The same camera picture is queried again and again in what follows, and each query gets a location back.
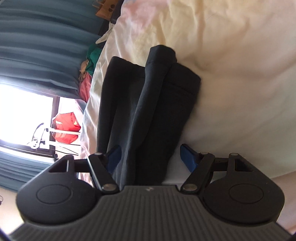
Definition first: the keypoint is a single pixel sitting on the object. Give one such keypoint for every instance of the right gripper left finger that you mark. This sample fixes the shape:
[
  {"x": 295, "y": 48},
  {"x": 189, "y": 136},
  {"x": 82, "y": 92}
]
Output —
[{"x": 68, "y": 189}]

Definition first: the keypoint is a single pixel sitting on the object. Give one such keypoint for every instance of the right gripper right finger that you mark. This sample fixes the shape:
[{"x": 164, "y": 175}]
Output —
[{"x": 231, "y": 188}]

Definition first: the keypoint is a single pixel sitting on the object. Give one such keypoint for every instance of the black garment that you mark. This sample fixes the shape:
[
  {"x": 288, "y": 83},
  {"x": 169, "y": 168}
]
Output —
[{"x": 143, "y": 109}]

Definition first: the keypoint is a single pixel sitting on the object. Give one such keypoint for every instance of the teal left curtain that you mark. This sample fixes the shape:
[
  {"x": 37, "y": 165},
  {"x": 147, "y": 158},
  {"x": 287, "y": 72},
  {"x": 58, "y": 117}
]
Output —
[{"x": 17, "y": 168}]

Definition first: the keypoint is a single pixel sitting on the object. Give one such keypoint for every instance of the teal curtain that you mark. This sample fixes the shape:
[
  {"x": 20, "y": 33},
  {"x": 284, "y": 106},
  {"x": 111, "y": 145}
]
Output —
[
  {"x": 43, "y": 44},
  {"x": 17, "y": 168}
]

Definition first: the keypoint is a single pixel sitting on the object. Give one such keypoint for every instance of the red bag on stand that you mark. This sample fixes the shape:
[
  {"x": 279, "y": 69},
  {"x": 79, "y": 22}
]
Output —
[{"x": 65, "y": 122}]

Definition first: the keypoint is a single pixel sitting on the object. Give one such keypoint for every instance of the pink clothing pile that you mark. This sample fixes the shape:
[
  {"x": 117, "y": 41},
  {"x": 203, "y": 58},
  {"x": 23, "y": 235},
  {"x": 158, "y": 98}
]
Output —
[{"x": 84, "y": 86}]

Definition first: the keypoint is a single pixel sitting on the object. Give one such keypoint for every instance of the pastel bed sheet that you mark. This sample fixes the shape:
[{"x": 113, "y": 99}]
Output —
[{"x": 244, "y": 52}]

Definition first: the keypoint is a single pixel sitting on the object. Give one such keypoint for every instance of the green clothing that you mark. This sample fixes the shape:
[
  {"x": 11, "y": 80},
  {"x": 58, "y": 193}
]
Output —
[{"x": 92, "y": 57}]

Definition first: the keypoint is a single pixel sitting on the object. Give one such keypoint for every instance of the teal right curtain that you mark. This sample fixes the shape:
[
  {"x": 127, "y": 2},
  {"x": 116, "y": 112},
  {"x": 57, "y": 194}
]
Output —
[{"x": 43, "y": 44}]

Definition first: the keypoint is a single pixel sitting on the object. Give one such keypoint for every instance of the white tote bag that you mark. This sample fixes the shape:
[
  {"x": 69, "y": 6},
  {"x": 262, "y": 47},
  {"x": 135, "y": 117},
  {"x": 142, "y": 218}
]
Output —
[{"x": 105, "y": 30}]

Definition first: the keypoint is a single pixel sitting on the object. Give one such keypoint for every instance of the dark window frame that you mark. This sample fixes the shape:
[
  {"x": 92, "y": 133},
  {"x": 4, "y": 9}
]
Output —
[{"x": 27, "y": 131}]

